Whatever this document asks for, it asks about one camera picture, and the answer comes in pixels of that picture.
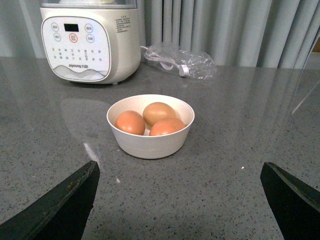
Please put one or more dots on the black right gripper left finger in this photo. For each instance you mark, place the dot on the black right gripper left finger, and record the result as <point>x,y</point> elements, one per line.
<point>60,214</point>

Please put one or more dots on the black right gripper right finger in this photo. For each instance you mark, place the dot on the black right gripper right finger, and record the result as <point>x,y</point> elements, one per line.
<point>294,204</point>

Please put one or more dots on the brown egg left in bowl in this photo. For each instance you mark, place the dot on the brown egg left in bowl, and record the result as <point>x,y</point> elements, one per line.
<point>130,122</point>

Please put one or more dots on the pale brown egg at back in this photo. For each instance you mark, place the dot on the pale brown egg at back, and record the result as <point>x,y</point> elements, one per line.
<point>157,111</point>

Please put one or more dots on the brown egg front right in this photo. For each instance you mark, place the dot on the brown egg front right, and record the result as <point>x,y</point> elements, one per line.
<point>167,126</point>

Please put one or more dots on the white round bowl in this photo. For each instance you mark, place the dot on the white round bowl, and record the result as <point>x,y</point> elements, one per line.
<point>145,146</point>

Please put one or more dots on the grey curtain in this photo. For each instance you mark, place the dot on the grey curtain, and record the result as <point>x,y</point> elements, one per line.
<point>245,33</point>

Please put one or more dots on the white Joyoung cooker appliance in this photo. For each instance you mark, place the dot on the white Joyoung cooker appliance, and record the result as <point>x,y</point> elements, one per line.
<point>91,41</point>

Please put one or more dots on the clear plastic bag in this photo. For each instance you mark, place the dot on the clear plastic bag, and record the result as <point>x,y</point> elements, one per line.
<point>183,63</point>

